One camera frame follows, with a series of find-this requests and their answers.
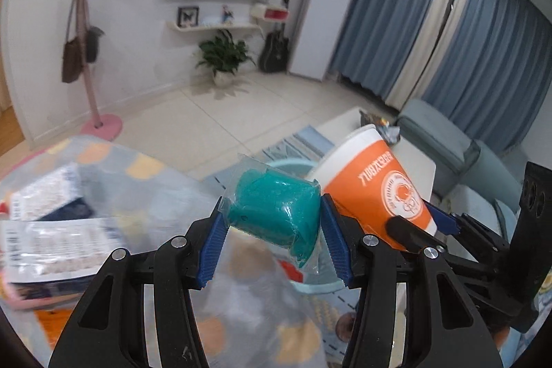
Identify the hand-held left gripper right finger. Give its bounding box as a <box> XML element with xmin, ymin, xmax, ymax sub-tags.
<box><xmin>320</xmin><ymin>193</ymin><xmax>505</xmax><ymax>368</ymax></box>

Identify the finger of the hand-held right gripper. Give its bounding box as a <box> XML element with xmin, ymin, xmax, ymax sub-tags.
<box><xmin>425</xmin><ymin>200</ymin><xmax>513</xmax><ymax>266</ymax></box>
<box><xmin>383</xmin><ymin>216</ymin><xmax>532</xmax><ymax>331</ymax></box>

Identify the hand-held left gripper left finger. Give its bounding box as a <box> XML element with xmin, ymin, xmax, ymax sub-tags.
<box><xmin>47</xmin><ymin>199</ymin><xmax>230</xmax><ymax>368</ymax></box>

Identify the orange and white paper cup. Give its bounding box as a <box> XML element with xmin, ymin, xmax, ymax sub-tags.
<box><xmin>310</xmin><ymin>124</ymin><xmax>438</xmax><ymax>252</ymax></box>

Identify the teal plastic-wrapped packet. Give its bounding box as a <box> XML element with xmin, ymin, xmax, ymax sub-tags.
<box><xmin>218</xmin><ymin>155</ymin><xmax>333</xmax><ymax>274</ymax></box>

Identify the light blue plastic basin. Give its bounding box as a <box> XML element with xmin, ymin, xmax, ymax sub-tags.
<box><xmin>263</xmin><ymin>159</ymin><xmax>350</xmax><ymax>297</ymax></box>

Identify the red wrapper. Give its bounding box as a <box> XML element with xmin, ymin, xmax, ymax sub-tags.
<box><xmin>278</xmin><ymin>259</ymin><xmax>303</xmax><ymax>280</ymax></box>

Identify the white coffee table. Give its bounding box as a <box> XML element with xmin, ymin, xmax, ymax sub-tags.
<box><xmin>317</xmin><ymin>107</ymin><xmax>438</xmax><ymax>196</ymax></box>

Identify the grey-blue sofa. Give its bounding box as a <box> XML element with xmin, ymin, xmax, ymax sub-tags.
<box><xmin>396</xmin><ymin>98</ymin><xmax>531</xmax><ymax>248</ymax></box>

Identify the dark snack bowl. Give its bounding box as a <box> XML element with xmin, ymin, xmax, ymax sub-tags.
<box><xmin>359</xmin><ymin>109</ymin><xmax>402</xmax><ymax>145</ymax></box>

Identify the blue curtain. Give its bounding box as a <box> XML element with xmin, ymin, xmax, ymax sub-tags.
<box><xmin>423</xmin><ymin>0</ymin><xmax>552</xmax><ymax>149</ymax></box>
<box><xmin>330</xmin><ymin>0</ymin><xmax>447</xmax><ymax>99</ymax></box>

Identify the pink flat item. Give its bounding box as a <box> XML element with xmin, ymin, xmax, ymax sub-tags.
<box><xmin>0</xmin><ymin>277</ymin><xmax>93</xmax><ymax>310</ymax></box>

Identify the orange flat packet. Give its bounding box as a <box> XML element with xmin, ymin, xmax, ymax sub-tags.
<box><xmin>34</xmin><ymin>308</ymin><xmax>80</xmax><ymax>351</ymax></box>

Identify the small white printed packet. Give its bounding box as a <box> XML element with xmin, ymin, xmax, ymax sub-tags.
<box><xmin>9</xmin><ymin>163</ymin><xmax>82</xmax><ymax>222</ymax></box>

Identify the beige curtain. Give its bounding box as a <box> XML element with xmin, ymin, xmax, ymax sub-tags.
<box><xmin>388</xmin><ymin>0</ymin><xmax>475</xmax><ymax>110</ymax></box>

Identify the pink coat rack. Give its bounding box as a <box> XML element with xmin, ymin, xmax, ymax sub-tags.
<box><xmin>69</xmin><ymin>0</ymin><xmax>124</xmax><ymax>142</ymax></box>

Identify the potted green plant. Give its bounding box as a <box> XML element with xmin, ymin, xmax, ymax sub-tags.
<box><xmin>196</xmin><ymin>29</ymin><xmax>256</xmax><ymax>88</ymax></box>

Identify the black guitar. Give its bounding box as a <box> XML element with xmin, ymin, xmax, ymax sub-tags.
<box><xmin>259</xmin><ymin>21</ymin><xmax>290</xmax><ymax>73</ymax></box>

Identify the white refrigerator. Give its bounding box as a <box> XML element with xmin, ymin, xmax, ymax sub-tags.
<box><xmin>288</xmin><ymin>0</ymin><xmax>364</xmax><ymax>82</ymax></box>

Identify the small black bag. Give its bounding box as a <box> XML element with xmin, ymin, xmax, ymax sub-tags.
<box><xmin>85</xmin><ymin>25</ymin><xmax>105</xmax><ymax>63</ymax></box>

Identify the brown handbag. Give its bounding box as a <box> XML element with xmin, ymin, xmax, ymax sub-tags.
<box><xmin>61</xmin><ymin>0</ymin><xmax>87</xmax><ymax>84</ymax></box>

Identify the white curved wall shelf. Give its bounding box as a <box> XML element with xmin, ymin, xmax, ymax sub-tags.
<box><xmin>164</xmin><ymin>21</ymin><xmax>264</xmax><ymax>33</ymax></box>

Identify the butterfly picture frame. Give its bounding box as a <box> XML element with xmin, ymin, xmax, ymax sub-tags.
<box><xmin>177</xmin><ymin>6</ymin><xmax>200</xmax><ymax>27</ymax></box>

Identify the red and white wall box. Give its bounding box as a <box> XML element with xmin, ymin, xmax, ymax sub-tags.
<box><xmin>251</xmin><ymin>3</ymin><xmax>289</xmax><ymax>21</ymax></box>

